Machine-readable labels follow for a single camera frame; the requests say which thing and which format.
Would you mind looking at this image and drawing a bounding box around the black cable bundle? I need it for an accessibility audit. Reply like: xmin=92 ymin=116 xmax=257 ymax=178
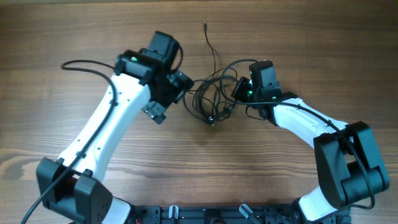
xmin=182 ymin=21 xmax=243 ymax=127

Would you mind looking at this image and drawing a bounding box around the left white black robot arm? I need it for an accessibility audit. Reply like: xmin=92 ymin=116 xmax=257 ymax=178
xmin=36 ymin=31 xmax=193 ymax=223

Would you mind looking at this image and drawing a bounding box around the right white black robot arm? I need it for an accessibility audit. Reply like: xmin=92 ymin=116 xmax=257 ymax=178
xmin=231 ymin=59 xmax=390 ymax=223

